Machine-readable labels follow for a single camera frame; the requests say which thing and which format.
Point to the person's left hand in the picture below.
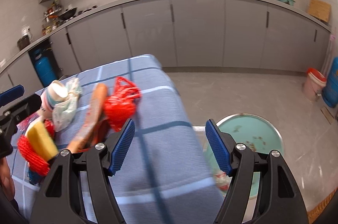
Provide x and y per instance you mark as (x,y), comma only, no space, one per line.
(7,182)

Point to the yellow sponge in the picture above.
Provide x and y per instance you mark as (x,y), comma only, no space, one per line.
(41,141)

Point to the blue gas cylinder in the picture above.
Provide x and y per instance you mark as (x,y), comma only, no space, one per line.
(44,67)

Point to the spice rack with bottles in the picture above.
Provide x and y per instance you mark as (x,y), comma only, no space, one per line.
(51,17)

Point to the grey kitchen cabinets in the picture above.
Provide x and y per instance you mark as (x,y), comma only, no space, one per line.
(203,34)

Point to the pink red plastic wrapper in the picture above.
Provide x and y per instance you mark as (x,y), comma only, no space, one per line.
(23,125)

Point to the mint green trash basin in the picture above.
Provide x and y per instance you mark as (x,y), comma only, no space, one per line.
(254,131)

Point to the red foam net sleeve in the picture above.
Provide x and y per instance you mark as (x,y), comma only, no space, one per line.
(36,163)

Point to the blue water jug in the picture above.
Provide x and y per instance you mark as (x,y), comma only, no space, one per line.
(330,91)

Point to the orange paper food wrapper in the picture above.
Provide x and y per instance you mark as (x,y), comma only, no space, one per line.
(93,114)

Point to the black wok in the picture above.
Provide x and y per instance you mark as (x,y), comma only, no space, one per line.
(68,14)

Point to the green clear plastic bag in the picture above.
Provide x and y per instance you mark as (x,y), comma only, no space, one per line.
(64,112)

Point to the small blue toy wrapper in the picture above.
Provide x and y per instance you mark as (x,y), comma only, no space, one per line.
(34,178)

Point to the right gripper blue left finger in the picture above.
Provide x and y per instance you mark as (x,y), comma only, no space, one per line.
(118,144)

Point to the dark pot on counter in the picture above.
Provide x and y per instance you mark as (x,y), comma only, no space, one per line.
(23,42)

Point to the blue plaid tablecloth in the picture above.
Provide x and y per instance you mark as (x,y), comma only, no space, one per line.
(164,177)

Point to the red mesh net bag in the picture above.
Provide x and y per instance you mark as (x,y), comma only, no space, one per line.
(121,105)

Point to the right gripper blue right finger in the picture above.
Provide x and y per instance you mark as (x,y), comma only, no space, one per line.
(218,147)

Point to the red white bucket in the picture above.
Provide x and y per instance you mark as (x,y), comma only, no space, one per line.
(314,84)

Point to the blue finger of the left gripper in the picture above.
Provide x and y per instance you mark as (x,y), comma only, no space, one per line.
(11,95)

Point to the white paper cup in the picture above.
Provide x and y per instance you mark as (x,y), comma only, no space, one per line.
(54,94)

